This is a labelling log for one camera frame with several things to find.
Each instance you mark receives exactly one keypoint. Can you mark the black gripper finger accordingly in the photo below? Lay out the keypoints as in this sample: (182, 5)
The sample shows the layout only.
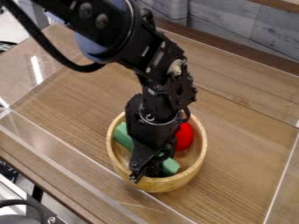
(139, 161)
(154, 171)

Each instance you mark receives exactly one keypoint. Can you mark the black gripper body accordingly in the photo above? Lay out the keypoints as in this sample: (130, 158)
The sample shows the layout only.
(147, 129)

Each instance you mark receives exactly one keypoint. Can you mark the green rectangular block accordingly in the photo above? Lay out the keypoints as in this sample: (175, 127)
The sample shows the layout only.
(123, 137)

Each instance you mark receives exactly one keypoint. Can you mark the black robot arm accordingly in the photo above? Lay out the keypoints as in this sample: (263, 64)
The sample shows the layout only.
(115, 32)

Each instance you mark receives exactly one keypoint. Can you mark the brown wooden bowl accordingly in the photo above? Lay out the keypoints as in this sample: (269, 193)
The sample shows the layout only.
(190, 160)

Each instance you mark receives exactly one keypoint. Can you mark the red plush ball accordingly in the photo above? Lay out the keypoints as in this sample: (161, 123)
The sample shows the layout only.
(185, 137)

